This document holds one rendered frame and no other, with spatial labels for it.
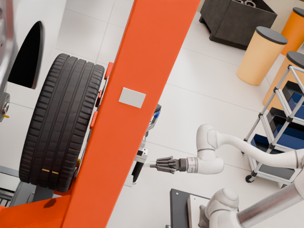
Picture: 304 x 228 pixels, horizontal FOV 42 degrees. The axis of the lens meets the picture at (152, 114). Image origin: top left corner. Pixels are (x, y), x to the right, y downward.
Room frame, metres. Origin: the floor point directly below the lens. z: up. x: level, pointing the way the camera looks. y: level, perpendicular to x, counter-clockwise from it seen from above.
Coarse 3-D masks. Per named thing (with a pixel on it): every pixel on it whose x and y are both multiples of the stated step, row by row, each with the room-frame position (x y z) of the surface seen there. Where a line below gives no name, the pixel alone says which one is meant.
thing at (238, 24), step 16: (208, 0) 6.76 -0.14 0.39; (224, 0) 6.19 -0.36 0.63; (240, 0) 6.33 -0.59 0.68; (256, 0) 7.01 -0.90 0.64; (208, 16) 6.50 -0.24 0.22; (224, 16) 5.99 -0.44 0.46; (240, 16) 6.08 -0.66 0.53; (256, 16) 6.16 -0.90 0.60; (272, 16) 6.24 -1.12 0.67; (224, 32) 6.04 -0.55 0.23; (240, 32) 6.12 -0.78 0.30; (240, 48) 6.28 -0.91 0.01
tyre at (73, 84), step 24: (48, 72) 1.49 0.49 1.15; (72, 72) 1.54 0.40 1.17; (96, 72) 1.60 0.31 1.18; (48, 96) 1.38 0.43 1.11; (72, 96) 1.43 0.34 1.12; (96, 96) 1.48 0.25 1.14; (48, 120) 1.32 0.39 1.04; (72, 120) 1.35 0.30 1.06; (24, 144) 1.26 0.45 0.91; (48, 144) 1.28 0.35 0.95; (72, 144) 1.31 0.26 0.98; (24, 168) 1.25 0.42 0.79; (48, 168) 1.27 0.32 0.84; (72, 168) 1.29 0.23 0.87
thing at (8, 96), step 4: (4, 92) 1.54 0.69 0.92; (4, 96) 1.50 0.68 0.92; (8, 96) 1.54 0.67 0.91; (0, 100) 1.48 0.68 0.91; (4, 100) 1.49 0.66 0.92; (8, 100) 1.56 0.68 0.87; (0, 104) 1.46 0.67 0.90; (4, 104) 1.50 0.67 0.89; (0, 108) 1.45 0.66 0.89; (0, 112) 1.45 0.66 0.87; (0, 116) 1.47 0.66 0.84; (0, 120) 1.48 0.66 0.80
